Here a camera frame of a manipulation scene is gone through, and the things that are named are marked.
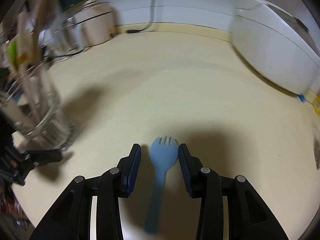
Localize clear glass tumbler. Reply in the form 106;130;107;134
1;62;74;151

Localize blue plastic spork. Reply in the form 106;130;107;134
144;136;178;235

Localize speckled white banded chopsticks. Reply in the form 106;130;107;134
17;11;39;122

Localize wooden handled fork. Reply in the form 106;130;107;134
31;0;46;66

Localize glass jar with metal lid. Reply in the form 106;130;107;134
59;17;83;53

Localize yellow box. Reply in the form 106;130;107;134
312;97;320;115

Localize beige electric cooker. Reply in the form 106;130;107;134
74;0;116;47

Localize white rice cooker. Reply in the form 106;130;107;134
231;0;319;94

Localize black power cable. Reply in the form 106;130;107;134
126;0;157;34

